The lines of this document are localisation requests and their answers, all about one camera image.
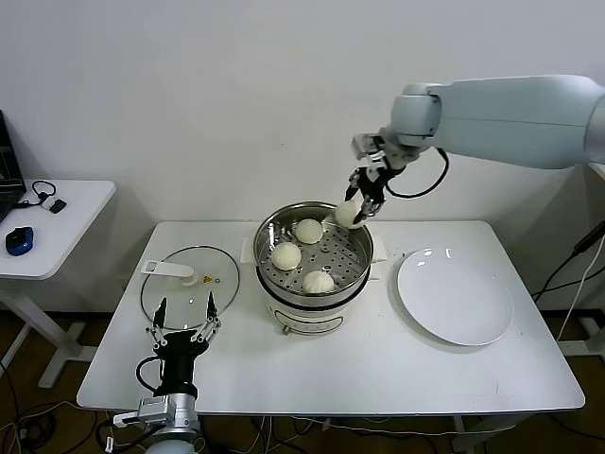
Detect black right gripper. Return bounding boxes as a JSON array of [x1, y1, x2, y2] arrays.
[[344, 162, 401, 228]]

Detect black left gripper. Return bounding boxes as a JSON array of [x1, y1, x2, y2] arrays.
[[144, 291, 223, 397]]

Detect white steamed baozi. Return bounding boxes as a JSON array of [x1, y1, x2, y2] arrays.
[[294, 217, 325, 245], [334, 199, 368, 232], [302, 270, 337, 296], [270, 241, 303, 271]]

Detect stainless steel steamer basket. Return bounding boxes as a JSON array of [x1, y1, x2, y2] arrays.
[[253, 201, 373, 305]]

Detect white electric cooker base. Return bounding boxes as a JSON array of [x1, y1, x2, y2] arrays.
[[238, 215, 389, 338]]

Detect round white plate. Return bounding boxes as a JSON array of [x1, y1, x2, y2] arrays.
[[395, 247, 514, 347]]

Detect small white side table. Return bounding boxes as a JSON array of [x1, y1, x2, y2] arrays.
[[0, 179, 117, 392]]

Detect blue computer mouse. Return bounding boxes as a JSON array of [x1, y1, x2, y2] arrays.
[[4, 226, 36, 257]]

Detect black laptop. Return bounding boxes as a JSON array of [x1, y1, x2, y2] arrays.
[[0, 108, 27, 223]]

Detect white furniture foot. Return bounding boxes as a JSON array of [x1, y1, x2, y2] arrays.
[[557, 315, 605, 358]]

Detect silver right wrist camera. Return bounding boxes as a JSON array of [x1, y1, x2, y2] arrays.
[[351, 132, 387, 161]]

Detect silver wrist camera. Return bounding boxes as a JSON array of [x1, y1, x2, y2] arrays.
[[351, 132, 387, 161], [112, 396, 172, 430]]

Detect glass lid with white handle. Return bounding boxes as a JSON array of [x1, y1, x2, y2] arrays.
[[140, 244, 241, 331]]

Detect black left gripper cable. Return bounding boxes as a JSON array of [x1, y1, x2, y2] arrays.
[[135, 357, 165, 397]]

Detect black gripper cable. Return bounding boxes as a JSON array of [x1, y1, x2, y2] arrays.
[[135, 357, 165, 397], [385, 147, 451, 199]]

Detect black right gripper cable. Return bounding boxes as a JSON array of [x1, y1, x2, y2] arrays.
[[385, 147, 451, 199]]

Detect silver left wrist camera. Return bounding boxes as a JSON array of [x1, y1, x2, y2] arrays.
[[112, 396, 172, 430]]

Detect tangled floor cables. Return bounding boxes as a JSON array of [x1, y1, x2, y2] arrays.
[[198, 415, 450, 454], [0, 361, 114, 454]]

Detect black cord with white dongle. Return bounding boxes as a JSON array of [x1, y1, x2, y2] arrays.
[[16, 181, 59, 211]]

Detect black cable with plug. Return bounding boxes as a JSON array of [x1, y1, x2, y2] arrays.
[[529, 219, 605, 302]]

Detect thin white cable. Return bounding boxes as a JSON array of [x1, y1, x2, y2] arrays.
[[556, 234, 605, 343]]

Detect white table leg frame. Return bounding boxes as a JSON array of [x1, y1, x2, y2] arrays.
[[450, 414, 524, 454]]

